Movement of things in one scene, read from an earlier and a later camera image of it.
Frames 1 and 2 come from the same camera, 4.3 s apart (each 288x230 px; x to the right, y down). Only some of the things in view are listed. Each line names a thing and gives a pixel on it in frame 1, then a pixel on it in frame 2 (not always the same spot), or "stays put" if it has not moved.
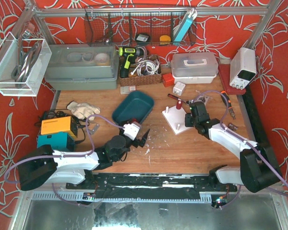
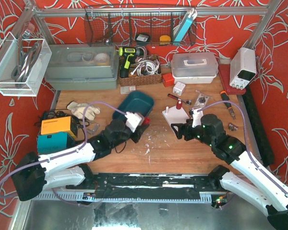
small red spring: [179, 105] stays put
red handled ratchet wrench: [187, 102] stays put
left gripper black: [136, 140] → [139, 133]
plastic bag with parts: [204, 98] stays put
